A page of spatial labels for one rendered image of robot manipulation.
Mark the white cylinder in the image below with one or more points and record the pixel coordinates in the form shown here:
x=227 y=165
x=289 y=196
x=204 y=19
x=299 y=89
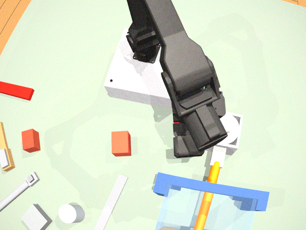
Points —
x=70 y=213

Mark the red-orange box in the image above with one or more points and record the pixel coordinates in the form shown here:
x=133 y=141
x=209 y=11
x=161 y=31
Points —
x=121 y=143
x=30 y=140

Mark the blue flat bar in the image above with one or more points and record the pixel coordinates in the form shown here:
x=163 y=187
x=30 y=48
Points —
x=212 y=187

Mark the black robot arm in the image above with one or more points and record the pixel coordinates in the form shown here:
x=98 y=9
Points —
x=186 y=69

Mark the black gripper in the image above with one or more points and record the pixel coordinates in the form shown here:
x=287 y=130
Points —
x=183 y=143

